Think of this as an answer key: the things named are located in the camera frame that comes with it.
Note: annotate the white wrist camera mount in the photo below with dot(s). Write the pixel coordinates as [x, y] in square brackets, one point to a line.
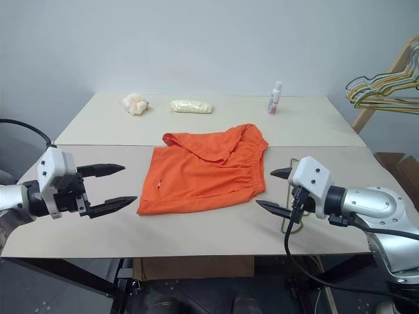
[311, 173]
[54, 163]

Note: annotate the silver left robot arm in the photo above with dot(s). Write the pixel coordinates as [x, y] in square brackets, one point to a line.
[11, 196]

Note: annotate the open brown cardboard box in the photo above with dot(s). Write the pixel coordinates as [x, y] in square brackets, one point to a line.
[401, 167]

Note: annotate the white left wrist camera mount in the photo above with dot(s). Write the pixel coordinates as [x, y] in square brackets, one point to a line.
[54, 163]

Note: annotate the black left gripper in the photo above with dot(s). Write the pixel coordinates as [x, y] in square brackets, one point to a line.
[67, 193]

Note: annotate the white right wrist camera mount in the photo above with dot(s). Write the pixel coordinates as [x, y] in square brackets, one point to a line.
[311, 173]

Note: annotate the wooden clothes rack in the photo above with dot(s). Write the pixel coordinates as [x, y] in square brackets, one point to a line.
[360, 121]

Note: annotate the peach fluffy bath puff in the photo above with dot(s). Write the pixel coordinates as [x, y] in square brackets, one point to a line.
[135, 104]

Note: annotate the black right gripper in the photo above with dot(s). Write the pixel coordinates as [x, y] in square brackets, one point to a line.
[302, 205]

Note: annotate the pale yellow plastic packet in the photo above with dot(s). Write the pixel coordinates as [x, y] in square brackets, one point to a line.
[191, 106]

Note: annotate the orange shorts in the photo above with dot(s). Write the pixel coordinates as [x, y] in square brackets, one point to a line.
[203, 176]

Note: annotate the flat brown cardboard sheet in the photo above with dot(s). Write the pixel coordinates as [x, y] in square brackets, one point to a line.
[196, 268]

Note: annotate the white bottle pink label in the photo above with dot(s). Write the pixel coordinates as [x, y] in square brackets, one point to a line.
[274, 99]

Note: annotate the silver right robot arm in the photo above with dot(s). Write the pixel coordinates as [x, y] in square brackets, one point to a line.
[370, 202]

